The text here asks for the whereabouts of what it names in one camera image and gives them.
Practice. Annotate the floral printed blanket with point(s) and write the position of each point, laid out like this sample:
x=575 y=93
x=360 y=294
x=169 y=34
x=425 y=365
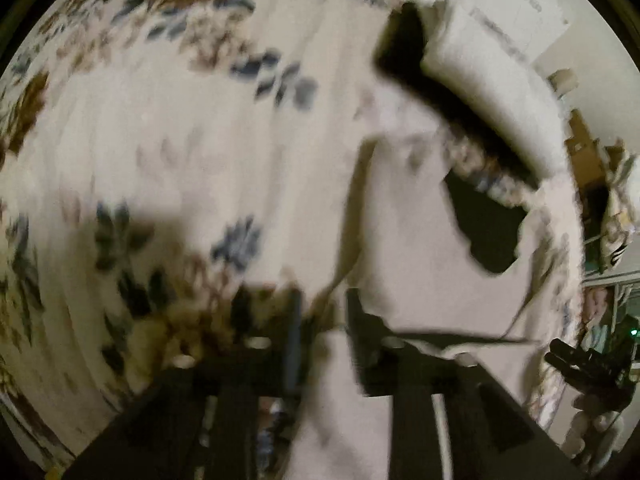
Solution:
x=165 y=125

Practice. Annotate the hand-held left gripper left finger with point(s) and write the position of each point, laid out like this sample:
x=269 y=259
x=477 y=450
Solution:
x=293 y=345

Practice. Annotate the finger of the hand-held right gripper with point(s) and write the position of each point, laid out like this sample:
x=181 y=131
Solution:
x=567 y=360

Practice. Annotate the white small garment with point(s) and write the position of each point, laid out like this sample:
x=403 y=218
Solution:
x=415 y=240

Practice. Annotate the dark cloth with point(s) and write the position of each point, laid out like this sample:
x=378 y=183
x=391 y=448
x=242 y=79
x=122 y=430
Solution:
x=487 y=230

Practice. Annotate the white pillow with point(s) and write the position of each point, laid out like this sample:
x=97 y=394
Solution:
x=492 y=90

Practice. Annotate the white fluffy bundle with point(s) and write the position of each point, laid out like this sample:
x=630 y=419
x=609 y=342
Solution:
x=592 y=430

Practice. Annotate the patterned hanging cloth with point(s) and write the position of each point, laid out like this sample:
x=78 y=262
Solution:
x=620 y=210

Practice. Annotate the long black cloth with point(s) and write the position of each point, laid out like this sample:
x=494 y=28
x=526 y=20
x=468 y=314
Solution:
x=407 y=55

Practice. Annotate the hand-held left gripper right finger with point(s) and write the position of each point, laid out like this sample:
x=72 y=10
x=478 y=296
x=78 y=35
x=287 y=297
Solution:
x=354 y=327

